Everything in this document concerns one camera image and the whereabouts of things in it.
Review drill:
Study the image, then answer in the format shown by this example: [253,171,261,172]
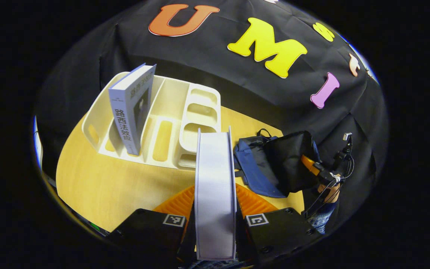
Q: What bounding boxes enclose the blue-grey book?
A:
[108,63,157,156]

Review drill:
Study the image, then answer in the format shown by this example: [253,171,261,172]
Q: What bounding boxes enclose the blue schoolbag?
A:
[233,129,322,199]

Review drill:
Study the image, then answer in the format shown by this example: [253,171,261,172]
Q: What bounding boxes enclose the white book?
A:
[194,126,237,261]

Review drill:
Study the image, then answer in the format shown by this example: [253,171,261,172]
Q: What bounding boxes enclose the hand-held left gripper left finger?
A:
[107,185,197,269]

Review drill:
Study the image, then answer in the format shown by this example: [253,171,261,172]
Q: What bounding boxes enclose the cream plastic bookshelf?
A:
[82,71,222,171]

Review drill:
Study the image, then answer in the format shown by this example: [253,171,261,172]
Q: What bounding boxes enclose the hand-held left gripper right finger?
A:
[234,183,322,267]

